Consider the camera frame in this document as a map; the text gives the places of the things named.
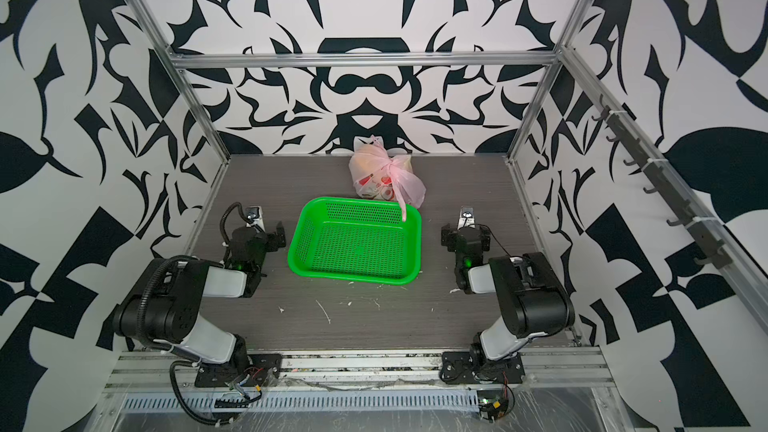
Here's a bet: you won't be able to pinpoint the green plastic basket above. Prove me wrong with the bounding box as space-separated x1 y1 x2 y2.
287 197 422 286

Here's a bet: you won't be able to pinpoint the pink knotted plastic bag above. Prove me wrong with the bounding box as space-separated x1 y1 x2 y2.
349 136 426 221

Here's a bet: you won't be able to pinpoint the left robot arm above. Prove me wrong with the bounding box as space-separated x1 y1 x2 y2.
112 222 287 388

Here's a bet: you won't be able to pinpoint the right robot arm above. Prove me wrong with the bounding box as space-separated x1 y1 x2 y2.
439 224 575 384

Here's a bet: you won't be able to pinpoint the small electronics board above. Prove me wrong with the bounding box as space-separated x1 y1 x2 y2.
478 388 516 423

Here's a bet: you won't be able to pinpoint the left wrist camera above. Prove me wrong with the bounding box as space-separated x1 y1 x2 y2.
244 206 265 231

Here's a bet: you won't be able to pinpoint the left black corrugated cable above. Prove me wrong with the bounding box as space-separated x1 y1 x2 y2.
134 202 265 427

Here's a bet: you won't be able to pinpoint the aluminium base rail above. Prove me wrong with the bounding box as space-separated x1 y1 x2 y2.
104 346 616 394

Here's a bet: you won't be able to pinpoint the white slotted cable duct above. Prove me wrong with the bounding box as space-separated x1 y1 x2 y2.
119 389 481 414

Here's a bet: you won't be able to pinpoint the aluminium frame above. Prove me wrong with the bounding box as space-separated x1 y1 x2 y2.
98 0 768 337

